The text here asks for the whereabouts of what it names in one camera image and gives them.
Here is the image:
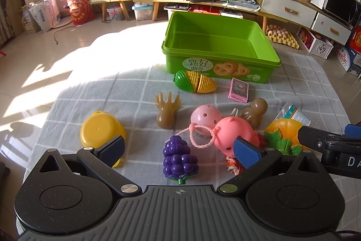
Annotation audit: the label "yellow plastic bowl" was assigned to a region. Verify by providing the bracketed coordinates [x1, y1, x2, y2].
[79, 111, 127, 169]

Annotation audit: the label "orange toy pumpkin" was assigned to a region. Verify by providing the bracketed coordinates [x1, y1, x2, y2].
[264, 119, 307, 155]

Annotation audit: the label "pink pig toy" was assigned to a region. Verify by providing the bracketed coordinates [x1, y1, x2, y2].
[211, 117, 266, 158]

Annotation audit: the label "clear cotton swab jar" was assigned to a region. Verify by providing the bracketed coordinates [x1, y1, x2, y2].
[274, 102, 312, 126]

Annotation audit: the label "pink perforated ball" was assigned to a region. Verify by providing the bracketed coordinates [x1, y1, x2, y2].
[176, 105, 223, 149]

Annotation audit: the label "purple toy grapes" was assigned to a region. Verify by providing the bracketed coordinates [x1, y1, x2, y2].
[163, 135, 199, 185]

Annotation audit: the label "small orange figurine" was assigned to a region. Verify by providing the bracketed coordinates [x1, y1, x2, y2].
[226, 157, 245, 175]

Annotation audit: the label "brown figure toy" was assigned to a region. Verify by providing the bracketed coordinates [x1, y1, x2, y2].
[241, 98, 268, 130]

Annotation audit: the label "white starfish toy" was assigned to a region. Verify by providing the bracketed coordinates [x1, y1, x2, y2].
[230, 108, 239, 117]

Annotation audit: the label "pink card pack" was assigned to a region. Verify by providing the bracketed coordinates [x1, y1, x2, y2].
[228, 78, 249, 103]

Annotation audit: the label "brown hand-shaped toy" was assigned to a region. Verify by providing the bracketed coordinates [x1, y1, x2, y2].
[155, 92, 181, 129]

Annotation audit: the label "grey checked cloth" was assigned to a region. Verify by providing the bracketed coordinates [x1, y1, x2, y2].
[28, 26, 351, 187]

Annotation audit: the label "toy corn cob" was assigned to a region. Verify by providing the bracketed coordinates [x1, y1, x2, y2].
[173, 70, 217, 94]

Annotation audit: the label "red gift box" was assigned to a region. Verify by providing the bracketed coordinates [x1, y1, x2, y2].
[348, 24, 361, 54]

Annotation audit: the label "red white opera-mask box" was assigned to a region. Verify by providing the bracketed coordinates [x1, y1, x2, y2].
[297, 27, 333, 59]

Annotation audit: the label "green plastic storage box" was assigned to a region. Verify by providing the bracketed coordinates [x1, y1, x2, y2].
[162, 12, 281, 83]

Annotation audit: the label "egg tray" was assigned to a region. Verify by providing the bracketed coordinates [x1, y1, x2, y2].
[266, 24, 300, 49]

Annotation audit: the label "red printed bag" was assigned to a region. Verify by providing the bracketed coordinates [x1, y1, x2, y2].
[67, 0, 95, 26]

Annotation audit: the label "clear storage bin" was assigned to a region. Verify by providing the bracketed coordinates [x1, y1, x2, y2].
[132, 2, 154, 21]

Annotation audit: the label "black microwave oven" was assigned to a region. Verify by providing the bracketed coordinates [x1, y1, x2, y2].
[310, 0, 360, 27]

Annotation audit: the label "white plastic bag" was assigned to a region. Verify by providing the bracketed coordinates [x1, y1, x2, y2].
[29, 0, 61, 32]

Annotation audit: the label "wooden TV cabinet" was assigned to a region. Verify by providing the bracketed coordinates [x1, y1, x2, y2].
[183, 0, 352, 45]

